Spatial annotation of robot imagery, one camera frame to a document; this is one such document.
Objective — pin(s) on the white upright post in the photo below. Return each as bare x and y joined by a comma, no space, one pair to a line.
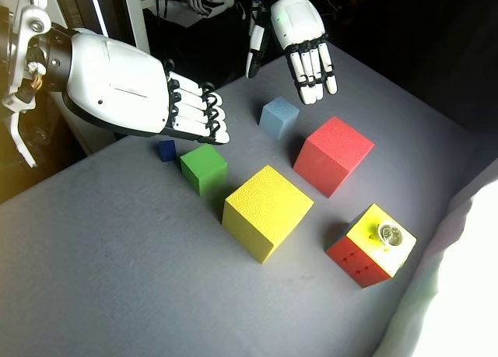
134,15

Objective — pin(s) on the small dark blue cube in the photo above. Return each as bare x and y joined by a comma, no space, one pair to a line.
167,151

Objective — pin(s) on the white light strip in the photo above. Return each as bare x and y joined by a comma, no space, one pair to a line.
97,11

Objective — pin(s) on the light blue foam cube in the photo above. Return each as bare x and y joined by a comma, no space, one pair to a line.
278,117

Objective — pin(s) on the white paper sheet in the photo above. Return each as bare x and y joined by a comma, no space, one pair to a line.
171,16

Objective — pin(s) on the red yellow puzzle cube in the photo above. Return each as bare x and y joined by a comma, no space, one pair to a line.
358,263

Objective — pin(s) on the large yellow foam cube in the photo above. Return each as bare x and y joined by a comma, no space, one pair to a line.
264,209

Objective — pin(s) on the green cube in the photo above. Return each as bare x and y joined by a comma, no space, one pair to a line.
202,166

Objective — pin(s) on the grey table cloth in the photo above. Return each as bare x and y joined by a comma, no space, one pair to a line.
116,275

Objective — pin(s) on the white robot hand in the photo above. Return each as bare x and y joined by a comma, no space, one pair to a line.
299,22
116,85

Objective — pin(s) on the large red foam cube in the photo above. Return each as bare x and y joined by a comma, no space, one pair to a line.
330,155

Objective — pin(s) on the bright white sheet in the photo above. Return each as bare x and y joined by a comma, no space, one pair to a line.
467,295

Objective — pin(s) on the small clear round trinket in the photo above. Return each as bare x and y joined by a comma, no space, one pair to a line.
389,234

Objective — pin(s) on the white cabinet panel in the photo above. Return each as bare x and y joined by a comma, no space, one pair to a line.
58,7

